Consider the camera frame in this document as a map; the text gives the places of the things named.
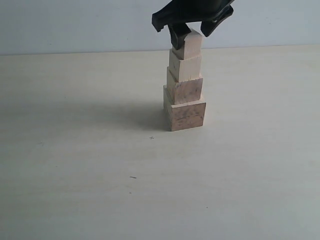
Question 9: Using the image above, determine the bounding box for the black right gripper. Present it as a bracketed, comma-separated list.
[151, 0, 234, 50]

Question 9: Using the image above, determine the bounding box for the smallest wooden cube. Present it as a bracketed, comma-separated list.
[171, 29, 203, 60]

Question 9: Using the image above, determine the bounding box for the second largest wooden cube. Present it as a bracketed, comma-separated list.
[166, 67, 203, 105]

